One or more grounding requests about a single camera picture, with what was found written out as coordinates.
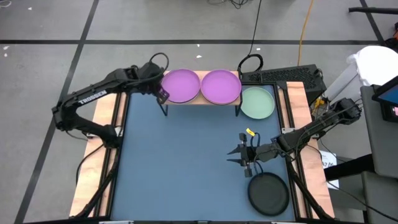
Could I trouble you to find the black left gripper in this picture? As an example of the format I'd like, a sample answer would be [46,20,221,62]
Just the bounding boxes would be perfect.
[138,61,170,105]

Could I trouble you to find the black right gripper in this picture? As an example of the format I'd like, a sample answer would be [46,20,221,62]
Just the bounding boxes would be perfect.
[226,133,274,178]

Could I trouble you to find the purple plate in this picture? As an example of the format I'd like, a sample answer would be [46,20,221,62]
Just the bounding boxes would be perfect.
[160,68,201,104]
[200,68,243,106]

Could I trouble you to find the mint green plate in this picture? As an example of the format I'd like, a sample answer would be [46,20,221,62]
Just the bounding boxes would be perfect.
[239,86,276,120]

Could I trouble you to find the wooden shelf with black legs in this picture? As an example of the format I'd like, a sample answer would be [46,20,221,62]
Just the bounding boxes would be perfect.
[157,66,244,118]

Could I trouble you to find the dark grey plate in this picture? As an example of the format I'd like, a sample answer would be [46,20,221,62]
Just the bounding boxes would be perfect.
[248,172,290,217]

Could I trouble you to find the blue table mat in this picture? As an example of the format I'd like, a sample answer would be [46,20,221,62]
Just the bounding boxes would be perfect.
[110,83,296,222]

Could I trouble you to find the white paper sheet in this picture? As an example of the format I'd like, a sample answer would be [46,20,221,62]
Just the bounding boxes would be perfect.
[320,150,340,190]

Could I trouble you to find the grey cabinet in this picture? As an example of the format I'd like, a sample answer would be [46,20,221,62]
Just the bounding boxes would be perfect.
[360,84,398,224]

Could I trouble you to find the black tablet screen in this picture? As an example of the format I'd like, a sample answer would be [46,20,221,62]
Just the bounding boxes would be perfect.
[371,76,398,123]

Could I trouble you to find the white cloth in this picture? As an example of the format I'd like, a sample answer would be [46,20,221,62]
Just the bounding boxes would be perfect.
[346,45,398,88]

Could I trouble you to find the black hanging cable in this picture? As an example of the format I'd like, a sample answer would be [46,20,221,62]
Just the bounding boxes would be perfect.
[237,0,264,75]

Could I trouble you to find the yellow hanging cable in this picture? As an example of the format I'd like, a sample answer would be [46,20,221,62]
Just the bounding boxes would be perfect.
[297,0,315,67]

